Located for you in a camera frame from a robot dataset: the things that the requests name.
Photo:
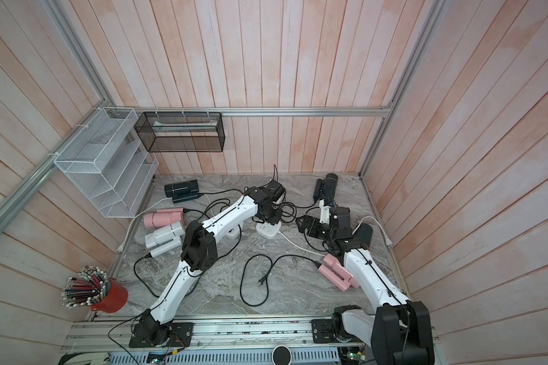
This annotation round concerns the dark green folded hair dryer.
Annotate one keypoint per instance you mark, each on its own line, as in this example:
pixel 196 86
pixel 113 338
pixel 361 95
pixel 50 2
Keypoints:
pixel 183 191

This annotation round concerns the white hair dryer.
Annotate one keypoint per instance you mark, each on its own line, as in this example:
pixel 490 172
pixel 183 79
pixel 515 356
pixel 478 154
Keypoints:
pixel 164 239

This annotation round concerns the white square power strip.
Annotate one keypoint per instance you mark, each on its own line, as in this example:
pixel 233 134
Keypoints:
pixel 234 233
pixel 268 231

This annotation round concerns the pink hair dryer under arm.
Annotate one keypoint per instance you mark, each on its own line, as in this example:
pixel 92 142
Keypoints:
pixel 335 273

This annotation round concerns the round black white knob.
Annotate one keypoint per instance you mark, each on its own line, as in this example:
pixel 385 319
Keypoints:
pixel 281 355

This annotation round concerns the white square power strip left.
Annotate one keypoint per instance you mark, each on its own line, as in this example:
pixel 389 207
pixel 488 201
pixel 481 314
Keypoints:
pixel 234 233

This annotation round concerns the black mesh wall basket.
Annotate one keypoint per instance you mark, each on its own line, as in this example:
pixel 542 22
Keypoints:
pixel 181 131

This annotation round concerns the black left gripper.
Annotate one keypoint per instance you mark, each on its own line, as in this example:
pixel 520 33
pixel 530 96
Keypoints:
pixel 275 220

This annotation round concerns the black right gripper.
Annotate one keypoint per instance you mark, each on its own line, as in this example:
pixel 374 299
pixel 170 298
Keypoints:
pixel 316 225

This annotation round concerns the red pencil cup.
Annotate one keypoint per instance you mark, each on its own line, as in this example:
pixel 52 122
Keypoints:
pixel 92 287

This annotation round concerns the pink folded hair dryer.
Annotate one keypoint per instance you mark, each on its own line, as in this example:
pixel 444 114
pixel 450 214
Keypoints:
pixel 163 217

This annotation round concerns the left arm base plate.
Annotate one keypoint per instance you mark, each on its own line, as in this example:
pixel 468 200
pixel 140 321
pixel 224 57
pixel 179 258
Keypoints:
pixel 148 333

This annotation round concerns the white square power strip right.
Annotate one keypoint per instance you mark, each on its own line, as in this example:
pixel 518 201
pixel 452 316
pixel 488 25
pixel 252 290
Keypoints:
pixel 268 231

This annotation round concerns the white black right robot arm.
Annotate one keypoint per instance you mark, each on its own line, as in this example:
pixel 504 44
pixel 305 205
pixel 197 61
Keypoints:
pixel 399 331

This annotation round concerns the dark green dryer far right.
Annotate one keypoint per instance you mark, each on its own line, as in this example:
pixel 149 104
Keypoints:
pixel 325 189

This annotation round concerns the dark green unfolded hair dryer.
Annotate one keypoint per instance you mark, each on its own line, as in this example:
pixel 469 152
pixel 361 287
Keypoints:
pixel 364 233

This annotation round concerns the white wire mesh shelf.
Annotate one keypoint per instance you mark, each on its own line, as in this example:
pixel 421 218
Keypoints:
pixel 112 172

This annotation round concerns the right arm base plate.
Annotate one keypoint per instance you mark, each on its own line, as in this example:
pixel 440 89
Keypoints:
pixel 347 324

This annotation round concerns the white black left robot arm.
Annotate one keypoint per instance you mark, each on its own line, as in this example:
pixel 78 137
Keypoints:
pixel 199 253

